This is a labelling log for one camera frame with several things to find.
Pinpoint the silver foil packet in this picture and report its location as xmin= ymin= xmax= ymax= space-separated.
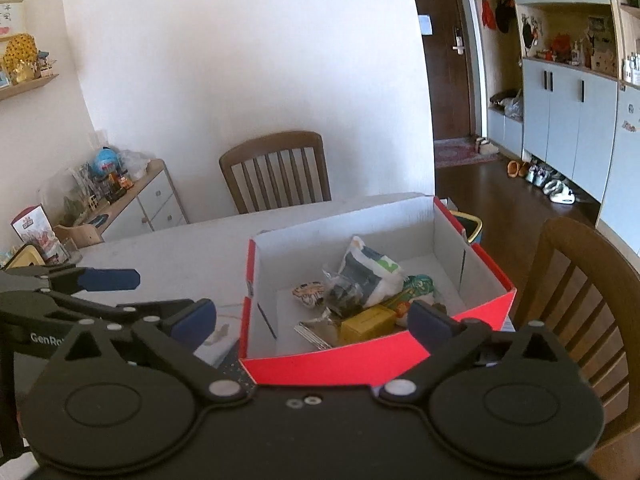
xmin=295 ymin=317 xmax=341 ymax=351

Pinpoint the grey plastic bag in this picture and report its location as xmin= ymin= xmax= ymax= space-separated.
xmin=489 ymin=90 xmax=523 ymax=121

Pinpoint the yellow rimmed bin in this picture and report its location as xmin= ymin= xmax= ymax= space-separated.
xmin=450 ymin=210 xmax=483 ymax=246

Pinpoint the row of shoes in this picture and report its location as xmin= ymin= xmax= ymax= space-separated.
xmin=507 ymin=160 xmax=576 ymax=206

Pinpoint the round patterned snack packet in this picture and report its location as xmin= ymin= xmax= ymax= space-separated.
xmin=292 ymin=282 xmax=326 ymax=308

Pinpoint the speckled blue placemat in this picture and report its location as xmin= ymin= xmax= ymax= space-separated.
xmin=220 ymin=350 xmax=258 ymax=391

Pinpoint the framed wall picture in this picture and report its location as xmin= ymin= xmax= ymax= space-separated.
xmin=0 ymin=0 xmax=25 ymax=41

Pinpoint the red white snack bag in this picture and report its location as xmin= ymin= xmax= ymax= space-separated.
xmin=11 ymin=204 xmax=68 ymax=263

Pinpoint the bag of dark pellets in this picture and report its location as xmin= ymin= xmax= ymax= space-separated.
xmin=322 ymin=267 xmax=368 ymax=318

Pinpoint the white and blue plastic pouch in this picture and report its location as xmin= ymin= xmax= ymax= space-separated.
xmin=340 ymin=236 xmax=405 ymax=308

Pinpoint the wooden rack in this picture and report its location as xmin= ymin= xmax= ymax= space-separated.
xmin=52 ymin=222 xmax=103 ymax=248

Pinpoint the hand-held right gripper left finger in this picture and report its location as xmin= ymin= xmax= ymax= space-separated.
xmin=62 ymin=298 xmax=253 ymax=403

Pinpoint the gold tree ornament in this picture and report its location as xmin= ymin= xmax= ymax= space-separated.
xmin=1 ymin=33 xmax=40 ymax=85

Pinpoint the wooden wall shelf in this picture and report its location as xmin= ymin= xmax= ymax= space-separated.
xmin=0 ymin=74 xmax=60 ymax=102

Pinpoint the black round hanging ornament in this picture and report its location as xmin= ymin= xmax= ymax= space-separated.
xmin=520 ymin=15 xmax=543 ymax=51

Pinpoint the yellow cardboard box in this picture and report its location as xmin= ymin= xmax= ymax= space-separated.
xmin=340 ymin=306 xmax=398 ymax=346

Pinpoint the clear plastic cover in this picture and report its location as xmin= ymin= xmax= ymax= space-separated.
xmin=40 ymin=167 xmax=91 ymax=226

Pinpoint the white wooden sideboard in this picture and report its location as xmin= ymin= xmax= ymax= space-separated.
xmin=52 ymin=159 xmax=190 ymax=246

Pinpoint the white green printed pouch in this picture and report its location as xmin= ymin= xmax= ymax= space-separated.
xmin=387 ymin=274 xmax=436 ymax=317

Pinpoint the dark wooden door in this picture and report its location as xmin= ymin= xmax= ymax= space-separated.
xmin=405 ymin=0 xmax=473 ymax=141

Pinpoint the patterned door rug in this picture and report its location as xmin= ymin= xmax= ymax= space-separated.
xmin=432 ymin=140 xmax=501 ymax=170

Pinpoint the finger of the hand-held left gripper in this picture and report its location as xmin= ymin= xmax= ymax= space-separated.
xmin=0 ymin=265 xmax=142 ymax=301
xmin=45 ymin=292 xmax=198 ymax=333

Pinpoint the dark hanging hat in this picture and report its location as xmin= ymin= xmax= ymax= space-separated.
xmin=495 ymin=0 xmax=516 ymax=33

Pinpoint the white wall cabinet unit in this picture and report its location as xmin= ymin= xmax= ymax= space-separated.
xmin=470 ymin=0 xmax=640 ymax=241

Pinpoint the red cardboard shoe box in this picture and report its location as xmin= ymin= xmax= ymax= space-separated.
xmin=237 ymin=196 xmax=517 ymax=388

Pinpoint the wooden slat-back chair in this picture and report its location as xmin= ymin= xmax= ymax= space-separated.
xmin=219 ymin=131 xmax=332 ymax=215
xmin=510 ymin=217 xmax=640 ymax=456

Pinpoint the blue globe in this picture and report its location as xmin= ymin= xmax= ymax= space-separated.
xmin=91 ymin=146 xmax=121 ymax=177

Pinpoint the clear plastic bag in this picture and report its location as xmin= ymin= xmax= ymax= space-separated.
xmin=120 ymin=150 xmax=151 ymax=181

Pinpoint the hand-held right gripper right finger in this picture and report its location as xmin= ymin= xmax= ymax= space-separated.
xmin=380 ymin=300 xmax=581 ymax=403

